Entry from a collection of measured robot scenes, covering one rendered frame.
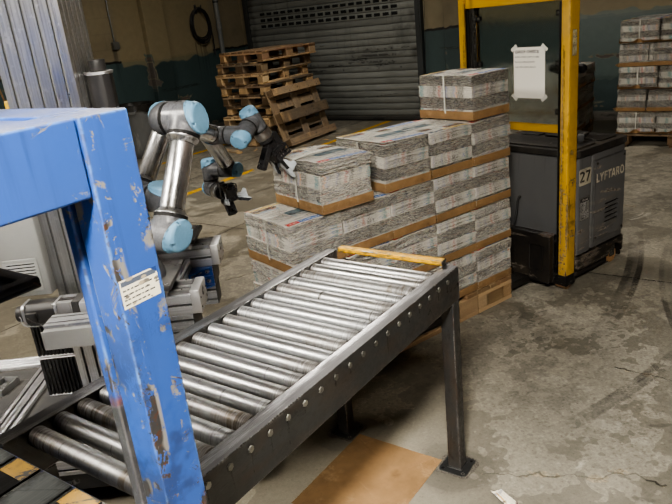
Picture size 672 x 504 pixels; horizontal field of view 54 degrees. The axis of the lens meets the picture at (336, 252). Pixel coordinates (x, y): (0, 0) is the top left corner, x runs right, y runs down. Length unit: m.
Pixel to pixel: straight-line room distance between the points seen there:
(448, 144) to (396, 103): 7.22
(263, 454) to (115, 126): 0.89
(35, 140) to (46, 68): 1.71
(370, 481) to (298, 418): 1.02
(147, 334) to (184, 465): 0.22
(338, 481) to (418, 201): 1.38
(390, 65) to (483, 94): 7.06
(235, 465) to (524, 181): 3.07
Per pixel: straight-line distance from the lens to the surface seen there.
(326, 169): 2.78
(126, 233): 0.89
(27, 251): 2.65
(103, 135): 0.86
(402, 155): 3.10
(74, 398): 1.81
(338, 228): 2.91
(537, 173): 4.11
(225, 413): 1.58
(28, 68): 2.54
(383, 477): 2.59
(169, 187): 2.32
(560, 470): 2.64
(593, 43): 9.39
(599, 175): 4.15
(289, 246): 2.77
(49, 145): 0.82
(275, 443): 1.55
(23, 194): 0.81
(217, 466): 1.42
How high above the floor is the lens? 1.63
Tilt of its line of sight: 20 degrees down
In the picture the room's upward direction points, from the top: 6 degrees counter-clockwise
